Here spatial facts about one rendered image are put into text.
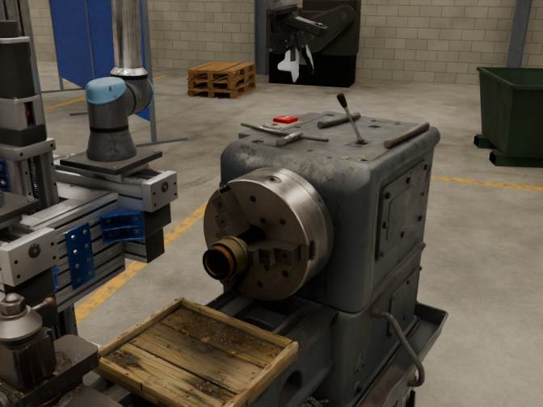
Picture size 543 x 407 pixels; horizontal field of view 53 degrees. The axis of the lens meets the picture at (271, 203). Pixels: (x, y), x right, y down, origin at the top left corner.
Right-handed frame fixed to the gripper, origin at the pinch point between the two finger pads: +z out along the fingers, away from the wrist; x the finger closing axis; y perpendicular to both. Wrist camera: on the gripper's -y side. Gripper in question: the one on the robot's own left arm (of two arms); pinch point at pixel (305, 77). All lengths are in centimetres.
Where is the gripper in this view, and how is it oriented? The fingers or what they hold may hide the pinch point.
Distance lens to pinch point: 164.6
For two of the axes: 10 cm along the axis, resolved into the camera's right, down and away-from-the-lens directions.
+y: -9.0, 0.7, 4.3
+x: -3.9, 3.5, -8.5
